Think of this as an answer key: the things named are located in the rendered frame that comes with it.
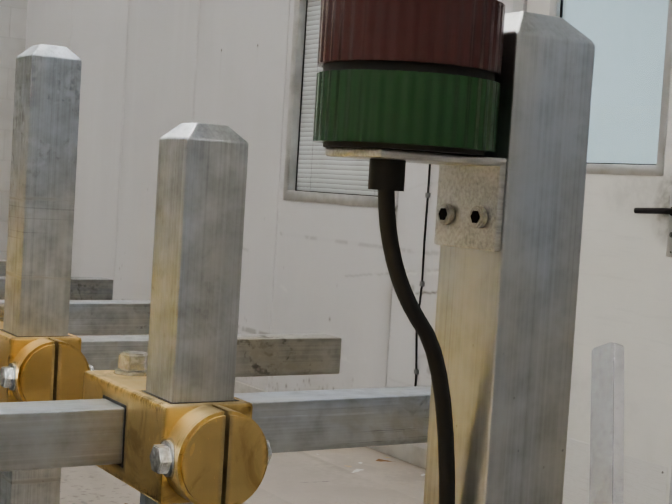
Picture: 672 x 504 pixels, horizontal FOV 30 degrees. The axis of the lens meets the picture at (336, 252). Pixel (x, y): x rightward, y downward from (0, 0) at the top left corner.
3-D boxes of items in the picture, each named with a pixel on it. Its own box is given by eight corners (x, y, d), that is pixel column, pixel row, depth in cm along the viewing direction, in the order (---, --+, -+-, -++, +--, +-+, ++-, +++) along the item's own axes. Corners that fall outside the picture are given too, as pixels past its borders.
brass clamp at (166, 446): (167, 451, 75) (171, 367, 75) (276, 507, 64) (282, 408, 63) (68, 457, 72) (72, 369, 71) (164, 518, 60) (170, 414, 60)
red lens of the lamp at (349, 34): (429, 82, 45) (433, 21, 45) (539, 75, 40) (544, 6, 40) (283, 65, 42) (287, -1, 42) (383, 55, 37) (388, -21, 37)
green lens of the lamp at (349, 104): (424, 152, 45) (428, 91, 45) (534, 153, 40) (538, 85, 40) (279, 140, 42) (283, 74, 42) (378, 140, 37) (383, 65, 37)
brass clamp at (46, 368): (33, 382, 96) (36, 316, 96) (97, 415, 85) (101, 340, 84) (-48, 384, 93) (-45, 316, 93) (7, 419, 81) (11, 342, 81)
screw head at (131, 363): (143, 369, 73) (144, 349, 73) (157, 375, 71) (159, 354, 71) (109, 370, 72) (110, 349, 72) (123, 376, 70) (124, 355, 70)
